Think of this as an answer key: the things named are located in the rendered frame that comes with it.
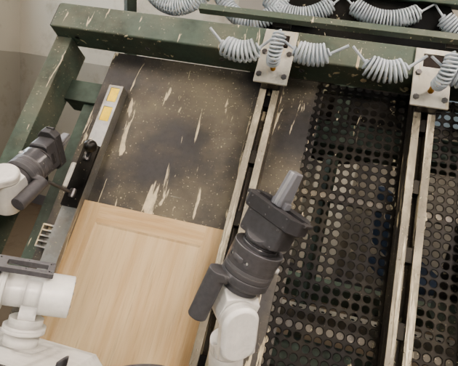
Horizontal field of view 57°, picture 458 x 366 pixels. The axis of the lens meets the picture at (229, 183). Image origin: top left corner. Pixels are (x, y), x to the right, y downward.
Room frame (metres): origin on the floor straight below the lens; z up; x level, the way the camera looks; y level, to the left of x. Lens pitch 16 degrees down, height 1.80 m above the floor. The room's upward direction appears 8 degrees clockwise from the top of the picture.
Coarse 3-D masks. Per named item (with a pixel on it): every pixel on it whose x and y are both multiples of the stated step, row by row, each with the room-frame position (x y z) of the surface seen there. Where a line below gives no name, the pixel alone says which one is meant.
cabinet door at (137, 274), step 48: (96, 240) 1.09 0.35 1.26; (144, 240) 1.08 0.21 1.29; (192, 240) 1.07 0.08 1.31; (96, 288) 1.01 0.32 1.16; (144, 288) 1.00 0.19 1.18; (192, 288) 0.99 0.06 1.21; (48, 336) 0.93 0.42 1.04; (96, 336) 0.93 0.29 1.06; (144, 336) 0.92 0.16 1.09; (192, 336) 0.92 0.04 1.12
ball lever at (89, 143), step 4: (88, 140) 1.12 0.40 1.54; (92, 140) 1.13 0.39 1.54; (84, 144) 1.11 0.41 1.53; (88, 144) 1.11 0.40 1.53; (92, 144) 1.12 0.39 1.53; (96, 144) 1.13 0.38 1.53; (84, 148) 1.11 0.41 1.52; (88, 148) 1.11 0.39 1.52; (92, 148) 1.11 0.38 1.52; (96, 148) 1.13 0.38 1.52; (84, 152) 1.21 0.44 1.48; (88, 152) 1.17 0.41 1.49; (84, 156) 1.20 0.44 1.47; (88, 156) 1.20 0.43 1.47
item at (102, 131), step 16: (112, 112) 1.31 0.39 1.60; (96, 128) 1.28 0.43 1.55; (112, 128) 1.30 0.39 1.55; (96, 160) 1.22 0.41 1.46; (64, 208) 1.13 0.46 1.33; (80, 208) 1.14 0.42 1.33; (64, 224) 1.10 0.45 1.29; (48, 240) 1.07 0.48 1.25; (64, 240) 1.07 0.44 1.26; (48, 256) 1.04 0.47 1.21
